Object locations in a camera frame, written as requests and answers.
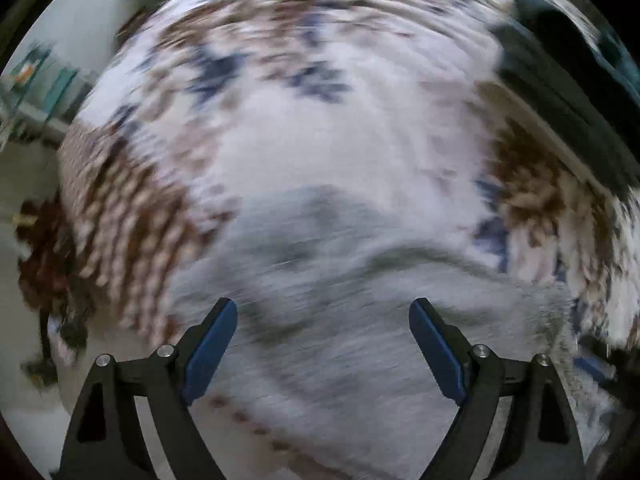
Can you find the dark brown cloth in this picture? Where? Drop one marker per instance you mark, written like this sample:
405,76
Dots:
47,260

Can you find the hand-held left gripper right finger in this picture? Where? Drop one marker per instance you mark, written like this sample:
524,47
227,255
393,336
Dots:
435,350

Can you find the floral printed bed sheet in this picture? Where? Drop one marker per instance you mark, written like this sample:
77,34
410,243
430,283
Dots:
310,125

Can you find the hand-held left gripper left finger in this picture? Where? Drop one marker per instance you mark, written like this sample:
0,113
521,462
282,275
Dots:
212,350

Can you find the grey towel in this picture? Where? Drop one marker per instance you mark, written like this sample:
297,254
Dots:
350,310

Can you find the teal shelf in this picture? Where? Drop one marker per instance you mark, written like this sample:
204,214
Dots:
37,90

